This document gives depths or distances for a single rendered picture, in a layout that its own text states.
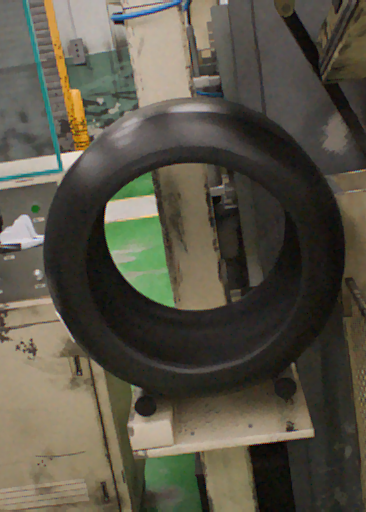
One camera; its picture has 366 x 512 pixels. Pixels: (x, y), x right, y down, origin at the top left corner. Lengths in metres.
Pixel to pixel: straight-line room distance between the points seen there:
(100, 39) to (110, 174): 9.30
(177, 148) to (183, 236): 0.48
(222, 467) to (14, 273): 0.82
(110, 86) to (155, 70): 8.93
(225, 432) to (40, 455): 0.99
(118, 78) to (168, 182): 8.90
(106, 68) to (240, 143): 9.33
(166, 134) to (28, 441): 1.36
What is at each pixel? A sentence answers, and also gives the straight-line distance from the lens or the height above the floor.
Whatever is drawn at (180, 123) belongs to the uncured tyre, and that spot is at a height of 1.44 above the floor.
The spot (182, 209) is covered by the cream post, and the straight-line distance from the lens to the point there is 1.73.
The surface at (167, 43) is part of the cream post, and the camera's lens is 1.68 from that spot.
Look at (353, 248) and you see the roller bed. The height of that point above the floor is 1.07.
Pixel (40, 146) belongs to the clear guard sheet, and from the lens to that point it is 2.11.
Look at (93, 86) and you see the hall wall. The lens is 10.64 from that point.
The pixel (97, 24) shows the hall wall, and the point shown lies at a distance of 10.59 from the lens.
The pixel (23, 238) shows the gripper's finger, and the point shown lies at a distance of 1.48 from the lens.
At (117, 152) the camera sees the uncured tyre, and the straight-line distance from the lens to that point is 1.32.
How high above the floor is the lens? 1.61
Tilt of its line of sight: 17 degrees down
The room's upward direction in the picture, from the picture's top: 9 degrees counter-clockwise
